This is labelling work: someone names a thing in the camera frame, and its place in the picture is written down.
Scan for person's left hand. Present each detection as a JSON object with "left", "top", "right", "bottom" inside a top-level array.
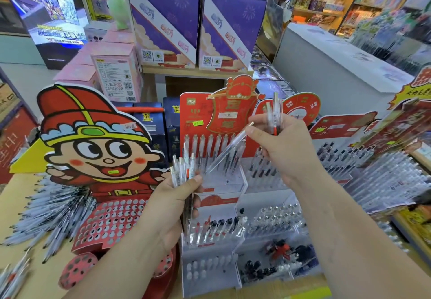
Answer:
[{"left": 141, "top": 173, "right": 205, "bottom": 253}]

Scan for person's right hand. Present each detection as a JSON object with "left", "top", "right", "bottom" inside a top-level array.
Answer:
[{"left": 244, "top": 113, "right": 326, "bottom": 189}]

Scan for bunch of clear pens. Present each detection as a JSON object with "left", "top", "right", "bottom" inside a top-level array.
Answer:
[{"left": 170, "top": 142, "right": 202, "bottom": 237}]

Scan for single clear pen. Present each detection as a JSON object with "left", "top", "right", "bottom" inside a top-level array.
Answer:
[{"left": 205, "top": 122, "right": 255, "bottom": 175}]

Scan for clear pens with red grip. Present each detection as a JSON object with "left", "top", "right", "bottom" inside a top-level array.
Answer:
[{"left": 265, "top": 92, "right": 284, "bottom": 136}]

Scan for person's right forearm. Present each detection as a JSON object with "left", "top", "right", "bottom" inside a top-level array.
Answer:
[{"left": 292, "top": 170, "right": 431, "bottom": 299}]

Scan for person's left forearm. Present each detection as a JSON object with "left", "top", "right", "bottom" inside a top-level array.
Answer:
[{"left": 63, "top": 214, "right": 170, "bottom": 299}]

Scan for red header card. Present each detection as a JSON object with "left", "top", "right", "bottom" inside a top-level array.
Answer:
[{"left": 179, "top": 74, "right": 321, "bottom": 158}]

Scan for row of clear clip pens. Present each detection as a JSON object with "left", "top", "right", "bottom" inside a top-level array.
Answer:
[{"left": 183, "top": 133, "right": 244, "bottom": 175}]

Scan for row of black tipped pens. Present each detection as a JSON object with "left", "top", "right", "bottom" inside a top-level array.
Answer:
[{"left": 188, "top": 207, "right": 249, "bottom": 246}]

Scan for white tiered pen rack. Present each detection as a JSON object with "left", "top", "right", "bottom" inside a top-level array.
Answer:
[{"left": 180, "top": 134, "right": 324, "bottom": 290}]

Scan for dark blue box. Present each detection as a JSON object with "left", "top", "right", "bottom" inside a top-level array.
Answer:
[
  {"left": 163, "top": 97, "right": 181, "bottom": 163},
  {"left": 132, "top": 102, "right": 169, "bottom": 163}
]

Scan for group of white pen caps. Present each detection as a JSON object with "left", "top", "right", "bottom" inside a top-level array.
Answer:
[{"left": 185, "top": 254, "right": 237, "bottom": 283}]

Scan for group of clear capped pens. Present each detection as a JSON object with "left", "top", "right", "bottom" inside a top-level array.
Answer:
[{"left": 248, "top": 203, "right": 305, "bottom": 239}]

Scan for wooden shelf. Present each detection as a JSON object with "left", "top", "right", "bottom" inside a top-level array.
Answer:
[{"left": 141, "top": 65, "right": 255, "bottom": 104}]

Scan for red cartoon character cardboard display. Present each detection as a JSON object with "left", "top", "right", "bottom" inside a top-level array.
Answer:
[{"left": 9, "top": 83, "right": 180, "bottom": 299}]

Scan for white cabinet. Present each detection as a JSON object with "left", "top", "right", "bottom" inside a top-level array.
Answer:
[{"left": 272, "top": 22, "right": 415, "bottom": 122}]

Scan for purple display box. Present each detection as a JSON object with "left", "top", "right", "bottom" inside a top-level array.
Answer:
[
  {"left": 126, "top": 0, "right": 201, "bottom": 70},
  {"left": 198, "top": 0, "right": 268, "bottom": 73}
]

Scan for heap of black red pens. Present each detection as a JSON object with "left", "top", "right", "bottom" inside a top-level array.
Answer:
[{"left": 241, "top": 237, "right": 320, "bottom": 280}]

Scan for pink printed box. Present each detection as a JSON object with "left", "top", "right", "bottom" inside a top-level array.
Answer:
[{"left": 90, "top": 42, "right": 143, "bottom": 103}]

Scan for pile of white pens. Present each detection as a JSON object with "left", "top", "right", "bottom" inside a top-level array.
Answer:
[{"left": 0, "top": 177, "right": 97, "bottom": 266}]

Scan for red yellow sign pen display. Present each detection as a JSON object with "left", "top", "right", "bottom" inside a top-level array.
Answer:
[{"left": 345, "top": 66, "right": 431, "bottom": 213}]

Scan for stack of pink boxes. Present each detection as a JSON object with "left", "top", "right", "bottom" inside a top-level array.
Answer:
[{"left": 53, "top": 30, "right": 136, "bottom": 91}]

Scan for small white box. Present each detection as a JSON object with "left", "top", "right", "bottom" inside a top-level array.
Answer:
[{"left": 83, "top": 20, "right": 112, "bottom": 43}]

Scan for rack of hanging goods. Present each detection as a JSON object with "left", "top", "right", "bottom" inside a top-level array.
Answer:
[{"left": 350, "top": 0, "right": 431, "bottom": 78}]

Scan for yellow box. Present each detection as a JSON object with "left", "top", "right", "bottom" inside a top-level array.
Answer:
[{"left": 391, "top": 204, "right": 431, "bottom": 266}]

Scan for green figurine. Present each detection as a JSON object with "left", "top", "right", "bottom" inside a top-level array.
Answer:
[{"left": 107, "top": 0, "right": 130, "bottom": 31}]

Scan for heap of white loose pens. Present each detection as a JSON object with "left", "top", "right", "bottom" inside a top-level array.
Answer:
[{"left": 0, "top": 248, "right": 33, "bottom": 299}]

